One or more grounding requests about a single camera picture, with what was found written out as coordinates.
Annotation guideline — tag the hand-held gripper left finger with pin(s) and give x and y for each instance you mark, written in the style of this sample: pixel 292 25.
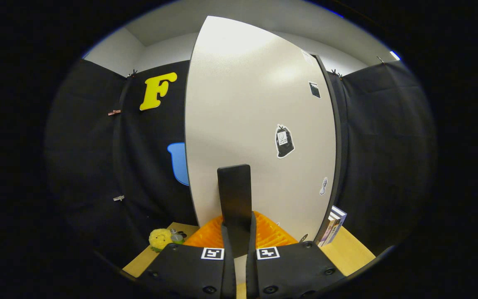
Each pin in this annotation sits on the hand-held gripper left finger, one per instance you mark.
pixel 228 265

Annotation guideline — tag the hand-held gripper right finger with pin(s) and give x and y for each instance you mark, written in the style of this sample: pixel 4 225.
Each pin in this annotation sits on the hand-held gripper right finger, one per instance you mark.
pixel 250 270

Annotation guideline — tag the beige shoe cabinet door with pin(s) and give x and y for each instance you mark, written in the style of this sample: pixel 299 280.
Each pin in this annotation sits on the beige shoe cabinet door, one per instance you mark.
pixel 239 104

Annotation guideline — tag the grey shoe cabinet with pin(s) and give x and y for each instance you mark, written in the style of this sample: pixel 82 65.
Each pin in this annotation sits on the grey shoe cabinet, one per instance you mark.
pixel 340 133

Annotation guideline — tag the green spray bottle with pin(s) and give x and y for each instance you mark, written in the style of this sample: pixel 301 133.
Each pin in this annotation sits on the green spray bottle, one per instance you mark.
pixel 176 237

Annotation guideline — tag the yellow plush toy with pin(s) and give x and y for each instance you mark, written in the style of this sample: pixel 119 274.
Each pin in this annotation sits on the yellow plush toy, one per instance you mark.
pixel 159 238

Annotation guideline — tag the silver clip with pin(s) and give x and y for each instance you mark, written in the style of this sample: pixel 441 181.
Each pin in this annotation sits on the silver clip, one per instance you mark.
pixel 118 198

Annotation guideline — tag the black backdrop cloth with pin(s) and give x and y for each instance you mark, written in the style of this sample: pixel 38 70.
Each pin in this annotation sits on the black backdrop cloth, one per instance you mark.
pixel 388 145

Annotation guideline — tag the red clothespin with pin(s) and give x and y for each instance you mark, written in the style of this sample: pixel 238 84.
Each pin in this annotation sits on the red clothespin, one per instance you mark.
pixel 114 112

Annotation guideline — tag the small ceiling light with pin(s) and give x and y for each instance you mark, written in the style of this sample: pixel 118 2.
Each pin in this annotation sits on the small ceiling light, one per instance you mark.
pixel 395 55

